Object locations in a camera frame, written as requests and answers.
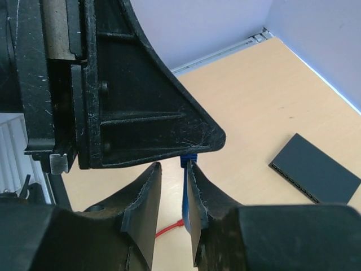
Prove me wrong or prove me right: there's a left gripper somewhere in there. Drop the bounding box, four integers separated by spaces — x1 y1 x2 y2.
1 1 85 174

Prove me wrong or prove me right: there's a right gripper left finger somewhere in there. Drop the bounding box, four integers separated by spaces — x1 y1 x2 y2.
1 162 162 270

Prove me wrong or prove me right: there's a blue ethernet cable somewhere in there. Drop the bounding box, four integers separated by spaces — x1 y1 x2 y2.
179 154 199 234

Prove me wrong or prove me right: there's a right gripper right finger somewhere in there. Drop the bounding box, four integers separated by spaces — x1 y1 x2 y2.
187 161 360 270

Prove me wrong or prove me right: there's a red ethernet cable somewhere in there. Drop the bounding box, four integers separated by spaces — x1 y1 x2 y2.
155 220 184 239

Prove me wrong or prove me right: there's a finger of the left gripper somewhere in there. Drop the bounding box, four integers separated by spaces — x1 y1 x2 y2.
76 1 226 169

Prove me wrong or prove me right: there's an aluminium left rail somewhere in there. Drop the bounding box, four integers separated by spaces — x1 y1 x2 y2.
171 28 274 76

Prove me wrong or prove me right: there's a black network switch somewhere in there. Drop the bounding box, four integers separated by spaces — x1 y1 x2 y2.
269 133 360 205

